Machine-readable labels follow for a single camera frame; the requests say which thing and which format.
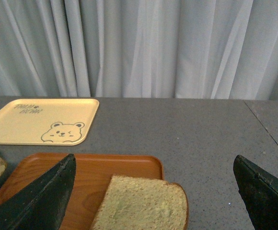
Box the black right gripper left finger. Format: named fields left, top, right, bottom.
left=0, top=154, right=76, bottom=230

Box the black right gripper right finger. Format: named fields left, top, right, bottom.
left=233, top=155, right=278, bottom=230

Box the brown wooden tray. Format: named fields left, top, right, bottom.
left=0, top=153, right=164, bottom=230

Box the yellow bear tray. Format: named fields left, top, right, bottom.
left=0, top=98, right=99, bottom=146

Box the grey curtain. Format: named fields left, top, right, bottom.
left=0, top=0, right=278, bottom=100

